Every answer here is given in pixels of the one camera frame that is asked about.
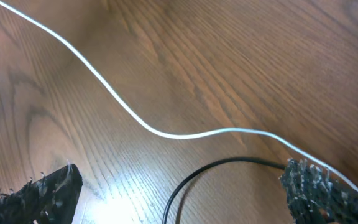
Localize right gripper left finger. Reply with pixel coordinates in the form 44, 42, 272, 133
0, 164, 83, 224

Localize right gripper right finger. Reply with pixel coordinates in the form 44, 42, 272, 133
280, 159, 358, 223

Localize black USB cable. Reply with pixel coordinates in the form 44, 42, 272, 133
162, 156, 287, 224

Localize white USB cable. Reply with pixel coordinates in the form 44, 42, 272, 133
0, 0, 358, 194

